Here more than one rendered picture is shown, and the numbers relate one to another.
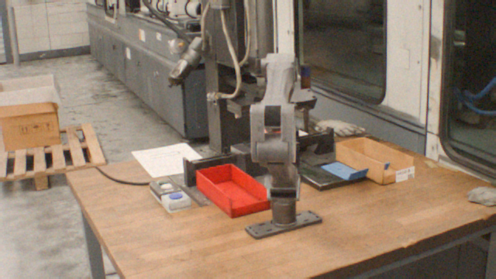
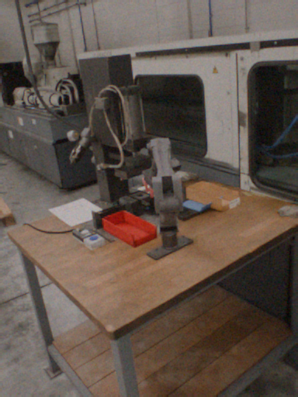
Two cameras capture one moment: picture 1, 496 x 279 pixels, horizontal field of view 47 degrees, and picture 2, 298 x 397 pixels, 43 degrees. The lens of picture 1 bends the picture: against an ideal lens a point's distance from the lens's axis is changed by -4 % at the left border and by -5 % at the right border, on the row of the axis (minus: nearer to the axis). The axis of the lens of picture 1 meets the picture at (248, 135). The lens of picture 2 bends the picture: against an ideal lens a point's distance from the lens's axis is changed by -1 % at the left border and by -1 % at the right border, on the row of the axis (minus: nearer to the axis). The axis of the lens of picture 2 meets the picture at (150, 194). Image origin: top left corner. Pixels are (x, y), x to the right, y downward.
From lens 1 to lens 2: 0.22 m
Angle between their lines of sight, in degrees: 10
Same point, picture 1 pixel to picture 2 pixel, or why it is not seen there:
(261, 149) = (161, 205)
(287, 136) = (178, 195)
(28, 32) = not seen: outside the picture
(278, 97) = (168, 170)
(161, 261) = (99, 285)
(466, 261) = (275, 251)
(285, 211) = (171, 239)
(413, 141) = (230, 179)
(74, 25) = not seen: outside the picture
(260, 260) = (164, 274)
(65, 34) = not seen: outside the picture
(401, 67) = (217, 132)
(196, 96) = (67, 160)
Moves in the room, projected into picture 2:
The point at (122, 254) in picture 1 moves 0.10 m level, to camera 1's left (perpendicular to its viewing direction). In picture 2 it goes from (71, 285) to (42, 291)
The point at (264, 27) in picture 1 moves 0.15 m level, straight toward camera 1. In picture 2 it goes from (135, 119) to (140, 125)
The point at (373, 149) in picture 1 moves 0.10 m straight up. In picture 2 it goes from (209, 188) to (209, 170)
